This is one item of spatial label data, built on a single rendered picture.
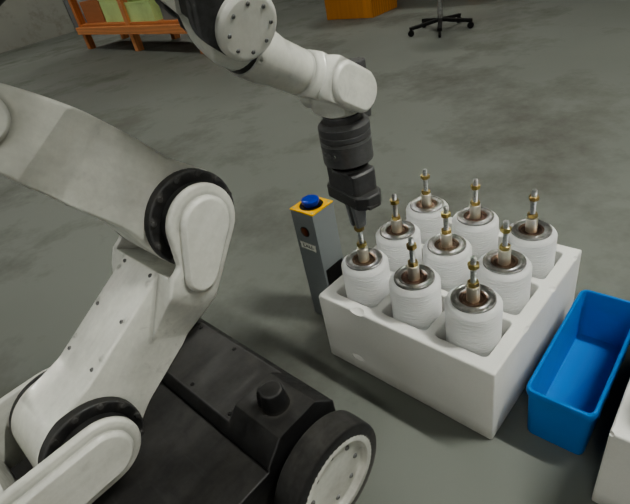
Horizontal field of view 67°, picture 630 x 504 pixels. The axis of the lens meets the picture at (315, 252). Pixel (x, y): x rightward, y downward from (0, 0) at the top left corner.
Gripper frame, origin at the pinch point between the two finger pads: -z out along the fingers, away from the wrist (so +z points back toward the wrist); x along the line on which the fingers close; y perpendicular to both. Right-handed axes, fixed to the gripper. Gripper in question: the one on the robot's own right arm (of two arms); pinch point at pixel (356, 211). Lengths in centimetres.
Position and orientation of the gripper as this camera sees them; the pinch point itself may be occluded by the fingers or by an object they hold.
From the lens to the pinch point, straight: 90.7
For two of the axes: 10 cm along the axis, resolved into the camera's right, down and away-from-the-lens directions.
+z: -1.8, -8.1, -5.6
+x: 5.5, 3.9, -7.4
